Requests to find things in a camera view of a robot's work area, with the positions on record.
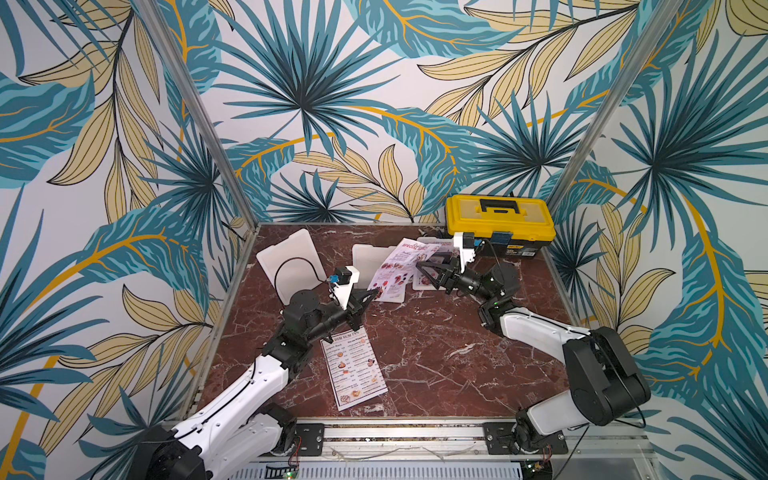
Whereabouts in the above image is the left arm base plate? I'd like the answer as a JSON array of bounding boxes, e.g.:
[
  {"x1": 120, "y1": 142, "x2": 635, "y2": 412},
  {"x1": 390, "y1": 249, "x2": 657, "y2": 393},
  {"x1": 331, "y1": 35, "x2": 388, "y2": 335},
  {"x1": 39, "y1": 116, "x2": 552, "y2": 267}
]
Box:
[{"x1": 271, "y1": 423, "x2": 325, "y2": 458}]

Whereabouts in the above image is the yellow black toolbox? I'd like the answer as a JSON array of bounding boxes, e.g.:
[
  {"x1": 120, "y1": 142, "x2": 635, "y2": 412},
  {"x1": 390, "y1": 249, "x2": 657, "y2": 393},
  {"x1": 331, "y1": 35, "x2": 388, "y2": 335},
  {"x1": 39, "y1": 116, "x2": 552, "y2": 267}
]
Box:
[{"x1": 445, "y1": 195, "x2": 556, "y2": 257}]

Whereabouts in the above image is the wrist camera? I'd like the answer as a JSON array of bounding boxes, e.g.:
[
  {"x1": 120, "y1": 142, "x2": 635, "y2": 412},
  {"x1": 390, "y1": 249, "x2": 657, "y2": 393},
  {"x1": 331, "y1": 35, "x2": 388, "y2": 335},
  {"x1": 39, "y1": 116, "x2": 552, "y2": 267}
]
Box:
[
  {"x1": 328, "y1": 266, "x2": 360, "y2": 310},
  {"x1": 453, "y1": 232, "x2": 483, "y2": 272}
]

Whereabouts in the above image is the restaurant special menu sheet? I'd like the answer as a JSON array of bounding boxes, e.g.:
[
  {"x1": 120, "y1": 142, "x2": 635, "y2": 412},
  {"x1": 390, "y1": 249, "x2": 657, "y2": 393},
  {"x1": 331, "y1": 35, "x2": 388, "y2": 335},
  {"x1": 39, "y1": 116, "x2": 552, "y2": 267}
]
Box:
[{"x1": 412, "y1": 238, "x2": 455, "y2": 290}]

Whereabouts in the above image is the white menu rack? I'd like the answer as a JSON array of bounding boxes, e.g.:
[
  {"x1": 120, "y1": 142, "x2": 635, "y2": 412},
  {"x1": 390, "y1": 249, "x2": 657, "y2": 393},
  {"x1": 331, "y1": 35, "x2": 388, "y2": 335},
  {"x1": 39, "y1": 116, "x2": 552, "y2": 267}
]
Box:
[
  {"x1": 351, "y1": 243, "x2": 409, "y2": 304},
  {"x1": 410, "y1": 236, "x2": 457, "y2": 292},
  {"x1": 256, "y1": 229, "x2": 327, "y2": 305}
]

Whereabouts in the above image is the pink menu sheet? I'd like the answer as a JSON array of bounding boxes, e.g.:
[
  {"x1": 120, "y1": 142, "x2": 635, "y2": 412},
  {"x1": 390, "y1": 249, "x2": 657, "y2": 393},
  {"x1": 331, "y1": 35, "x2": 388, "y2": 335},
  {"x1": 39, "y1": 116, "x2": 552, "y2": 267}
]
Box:
[{"x1": 368, "y1": 239, "x2": 440, "y2": 303}]

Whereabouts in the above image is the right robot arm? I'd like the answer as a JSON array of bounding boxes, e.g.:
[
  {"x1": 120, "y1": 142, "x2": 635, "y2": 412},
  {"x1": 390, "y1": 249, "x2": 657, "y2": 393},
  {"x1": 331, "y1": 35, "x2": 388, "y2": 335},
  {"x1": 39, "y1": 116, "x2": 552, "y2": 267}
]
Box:
[{"x1": 416, "y1": 253, "x2": 651, "y2": 454}]

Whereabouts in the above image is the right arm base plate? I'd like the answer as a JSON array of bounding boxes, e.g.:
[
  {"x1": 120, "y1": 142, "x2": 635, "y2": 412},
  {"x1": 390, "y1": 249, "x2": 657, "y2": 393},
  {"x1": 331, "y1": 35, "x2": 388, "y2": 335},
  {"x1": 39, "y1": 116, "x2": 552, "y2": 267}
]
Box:
[{"x1": 482, "y1": 421, "x2": 569, "y2": 455}]

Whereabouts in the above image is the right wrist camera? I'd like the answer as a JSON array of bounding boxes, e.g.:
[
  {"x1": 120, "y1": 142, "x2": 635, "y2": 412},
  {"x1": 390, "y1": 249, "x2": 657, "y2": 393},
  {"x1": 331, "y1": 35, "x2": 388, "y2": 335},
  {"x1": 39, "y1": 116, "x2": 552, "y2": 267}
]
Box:
[{"x1": 453, "y1": 232, "x2": 483, "y2": 272}]

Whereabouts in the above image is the aluminium front rail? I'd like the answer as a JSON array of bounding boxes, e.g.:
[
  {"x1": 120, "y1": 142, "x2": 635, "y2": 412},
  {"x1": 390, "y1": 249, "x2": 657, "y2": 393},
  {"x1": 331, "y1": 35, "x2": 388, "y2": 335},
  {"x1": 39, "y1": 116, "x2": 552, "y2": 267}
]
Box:
[{"x1": 137, "y1": 417, "x2": 655, "y2": 480}]

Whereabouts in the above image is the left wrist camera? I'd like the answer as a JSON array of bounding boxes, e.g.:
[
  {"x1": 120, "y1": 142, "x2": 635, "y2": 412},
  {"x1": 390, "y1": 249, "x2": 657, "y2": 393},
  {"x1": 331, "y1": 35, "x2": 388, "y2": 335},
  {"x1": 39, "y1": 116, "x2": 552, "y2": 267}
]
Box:
[{"x1": 328, "y1": 266, "x2": 360, "y2": 310}]

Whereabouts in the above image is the yellow header menu sheet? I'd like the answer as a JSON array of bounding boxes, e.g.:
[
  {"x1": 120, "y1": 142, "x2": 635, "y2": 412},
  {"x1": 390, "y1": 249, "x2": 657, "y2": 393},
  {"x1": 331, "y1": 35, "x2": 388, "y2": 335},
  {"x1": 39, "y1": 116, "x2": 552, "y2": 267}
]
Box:
[{"x1": 320, "y1": 327, "x2": 388, "y2": 411}]

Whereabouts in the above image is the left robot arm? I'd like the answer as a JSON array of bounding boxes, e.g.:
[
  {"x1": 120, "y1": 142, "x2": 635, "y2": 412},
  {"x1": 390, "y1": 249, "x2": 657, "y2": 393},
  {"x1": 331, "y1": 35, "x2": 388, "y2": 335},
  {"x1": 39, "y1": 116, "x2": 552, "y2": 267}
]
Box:
[{"x1": 127, "y1": 286, "x2": 379, "y2": 479}]

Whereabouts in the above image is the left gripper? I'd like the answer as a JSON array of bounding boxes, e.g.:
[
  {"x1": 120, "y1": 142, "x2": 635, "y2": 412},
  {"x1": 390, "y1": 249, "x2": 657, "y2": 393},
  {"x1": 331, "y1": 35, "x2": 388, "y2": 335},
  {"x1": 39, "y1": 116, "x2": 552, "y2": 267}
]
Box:
[{"x1": 305, "y1": 287, "x2": 378, "y2": 343}]

